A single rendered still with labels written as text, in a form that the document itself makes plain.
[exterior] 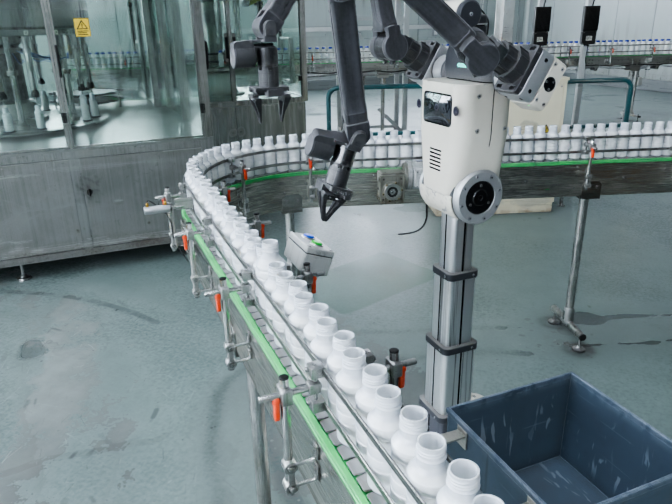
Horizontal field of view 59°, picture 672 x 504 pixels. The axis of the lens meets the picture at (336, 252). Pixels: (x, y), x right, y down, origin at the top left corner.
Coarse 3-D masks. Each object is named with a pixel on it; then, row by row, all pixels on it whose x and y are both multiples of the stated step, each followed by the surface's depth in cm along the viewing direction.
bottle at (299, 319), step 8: (296, 296) 116; (304, 296) 117; (312, 296) 115; (296, 304) 114; (304, 304) 114; (296, 312) 115; (304, 312) 114; (296, 320) 114; (304, 320) 114; (296, 328) 115; (296, 344) 116; (296, 352) 117; (304, 360) 117; (296, 368) 118; (304, 368) 117
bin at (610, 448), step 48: (528, 384) 123; (576, 384) 126; (480, 432) 122; (528, 432) 128; (576, 432) 128; (624, 432) 116; (480, 480) 109; (528, 480) 128; (576, 480) 127; (624, 480) 118
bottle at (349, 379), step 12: (348, 348) 96; (360, 348) 96; (348, 360) 94; (360, 360) 94; (348, 372) 94; (360, 372) 94; (348, 384) 94; (360, 384) 94; (336, 396) 98; (348, 396) 95; (336, 408) 98; (348, 420) 96; (348, 432) 97
